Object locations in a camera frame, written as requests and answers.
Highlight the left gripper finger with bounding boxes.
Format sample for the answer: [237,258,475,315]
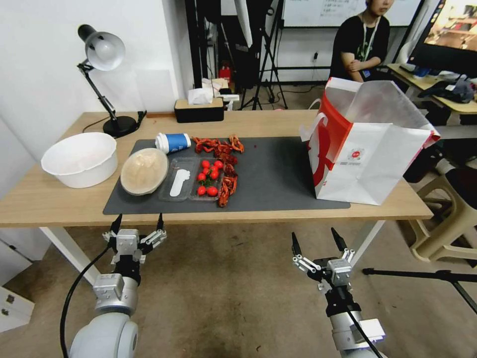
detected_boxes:
[102,213,123,249]
[139,212,167,256]

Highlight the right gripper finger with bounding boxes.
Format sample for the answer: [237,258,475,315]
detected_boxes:
[290,232,324,277]
[330,227,355,267]

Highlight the clear disposable takeout box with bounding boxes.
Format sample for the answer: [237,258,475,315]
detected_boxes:
[158,156,225,203]

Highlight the red and white delivery bag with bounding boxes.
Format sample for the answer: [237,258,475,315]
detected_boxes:
[300,77,442,206]

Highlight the black tissue box wooden top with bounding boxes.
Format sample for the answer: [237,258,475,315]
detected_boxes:
[174,97,226,124]

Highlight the white plastic spoon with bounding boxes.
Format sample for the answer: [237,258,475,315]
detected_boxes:
[169,170,191,197]

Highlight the black tripod lying down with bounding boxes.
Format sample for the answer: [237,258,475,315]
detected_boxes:
[363,267,477,315]

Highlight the wooden table white legs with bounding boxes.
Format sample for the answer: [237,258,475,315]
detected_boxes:
[0,110,435,288]

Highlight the round lidded food container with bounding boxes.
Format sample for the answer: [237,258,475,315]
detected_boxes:
[120,147,169,196]

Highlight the large white plastic bowl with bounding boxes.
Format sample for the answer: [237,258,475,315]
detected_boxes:
[40,131,118,189]

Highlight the dark grey table mat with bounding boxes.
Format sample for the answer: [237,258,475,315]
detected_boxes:
[102,137,352,216]

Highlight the blue and white paper cup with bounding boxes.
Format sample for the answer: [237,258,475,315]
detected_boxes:
[155,132,192,156]

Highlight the beige plastic stool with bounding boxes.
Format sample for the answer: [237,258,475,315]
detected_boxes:
[408,168,477,263]

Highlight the white drawer cabinet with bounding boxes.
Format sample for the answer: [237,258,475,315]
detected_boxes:
[0,285,35,333]

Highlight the white tissue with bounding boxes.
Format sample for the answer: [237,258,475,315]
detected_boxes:
[187,89,214,106]

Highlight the yellowish wooden desk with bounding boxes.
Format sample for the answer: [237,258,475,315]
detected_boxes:
[387,63,477,126]

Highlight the black and white desk lamp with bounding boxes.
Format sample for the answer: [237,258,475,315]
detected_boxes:
[76,24,148,138]

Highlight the dark clothes pile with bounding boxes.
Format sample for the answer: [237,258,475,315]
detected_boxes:
[418,76,477,105]

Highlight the black standing tripod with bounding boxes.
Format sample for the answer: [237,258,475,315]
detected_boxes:
[238,0,290,111]

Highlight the person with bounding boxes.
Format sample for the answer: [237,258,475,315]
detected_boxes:
[329,0,391,83]

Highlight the large black display screen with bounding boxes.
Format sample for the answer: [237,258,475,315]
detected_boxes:
[408,0,477,75]

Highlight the whiteboard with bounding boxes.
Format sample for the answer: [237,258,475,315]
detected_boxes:
[281,0,424,28]

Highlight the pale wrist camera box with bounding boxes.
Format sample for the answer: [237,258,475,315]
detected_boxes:
[116,229,141,259]
[327,259,353,287]

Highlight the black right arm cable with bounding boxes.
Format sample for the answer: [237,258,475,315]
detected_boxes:
[343,304,383,358]

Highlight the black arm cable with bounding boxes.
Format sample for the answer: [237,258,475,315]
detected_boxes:
[343,304,383,358]
[59,248,114,358]

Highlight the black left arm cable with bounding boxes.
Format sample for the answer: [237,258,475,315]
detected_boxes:
[59,248,114,358]

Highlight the black metal shelf frame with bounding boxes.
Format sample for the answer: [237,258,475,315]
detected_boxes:
[185,0,224,90]

